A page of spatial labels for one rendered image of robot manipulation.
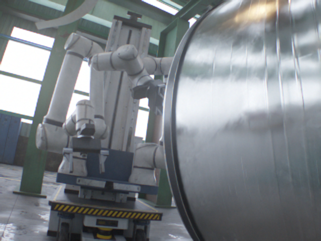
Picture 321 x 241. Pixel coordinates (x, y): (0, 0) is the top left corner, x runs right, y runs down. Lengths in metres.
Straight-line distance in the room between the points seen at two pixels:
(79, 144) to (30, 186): 2.61
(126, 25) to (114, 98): 0.65
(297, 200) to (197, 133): 0.26
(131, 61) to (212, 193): 0.70
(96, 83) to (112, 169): 0.62
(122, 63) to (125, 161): 0.85
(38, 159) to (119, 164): 2.04
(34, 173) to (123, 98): 2.11
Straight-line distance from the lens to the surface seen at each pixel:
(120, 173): 1.71
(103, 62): 1.12
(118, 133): 1.80
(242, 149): 0.45
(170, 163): 0.63
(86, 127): 1.02
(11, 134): 9.93
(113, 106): 1.83
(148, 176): 1.59
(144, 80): 1.06
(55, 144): 1.47
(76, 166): 1.52
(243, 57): 0.48
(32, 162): 3.58
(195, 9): 4.97
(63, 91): 1.48
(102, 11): 11.79
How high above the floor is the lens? 0.56
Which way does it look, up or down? 13 degrees up
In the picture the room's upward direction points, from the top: 7 degrees clockwise
